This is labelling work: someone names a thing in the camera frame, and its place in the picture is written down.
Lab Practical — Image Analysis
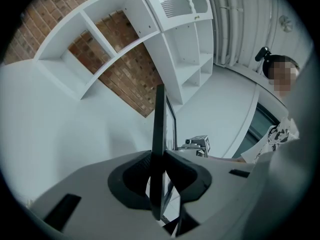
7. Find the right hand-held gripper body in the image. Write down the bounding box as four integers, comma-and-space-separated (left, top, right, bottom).
184, 134, 212, 158

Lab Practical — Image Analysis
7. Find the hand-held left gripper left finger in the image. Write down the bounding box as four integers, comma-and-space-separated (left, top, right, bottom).
107, 150, 153, 210

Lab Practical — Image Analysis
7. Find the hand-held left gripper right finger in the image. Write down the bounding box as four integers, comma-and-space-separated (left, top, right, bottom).
163, 149, 213, 205

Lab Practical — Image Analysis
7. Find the person's right forearm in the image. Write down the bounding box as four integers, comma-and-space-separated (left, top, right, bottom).
207, 155, 247, 164

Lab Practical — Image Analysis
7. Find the dark glass window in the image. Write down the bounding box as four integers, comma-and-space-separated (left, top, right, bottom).
231, 102, 282, 159

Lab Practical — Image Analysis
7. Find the person's white patterned shirt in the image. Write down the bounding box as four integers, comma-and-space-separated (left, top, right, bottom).
240, 116, 300, 164

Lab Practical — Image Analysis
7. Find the person's head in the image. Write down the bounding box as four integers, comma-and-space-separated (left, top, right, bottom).
262, 54, 301, 101

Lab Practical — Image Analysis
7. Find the white open shelf unit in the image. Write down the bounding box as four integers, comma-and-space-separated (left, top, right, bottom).
33, 0, 163, 101

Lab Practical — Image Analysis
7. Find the black head-mounted camera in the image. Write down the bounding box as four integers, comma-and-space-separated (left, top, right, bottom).
254, 46, 272, 63

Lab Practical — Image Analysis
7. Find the white wall pipe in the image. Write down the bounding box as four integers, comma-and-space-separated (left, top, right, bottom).
219, 5, 245, 66

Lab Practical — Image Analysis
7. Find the white round wall vent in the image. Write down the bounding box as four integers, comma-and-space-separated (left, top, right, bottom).
278, 14, 294, 33

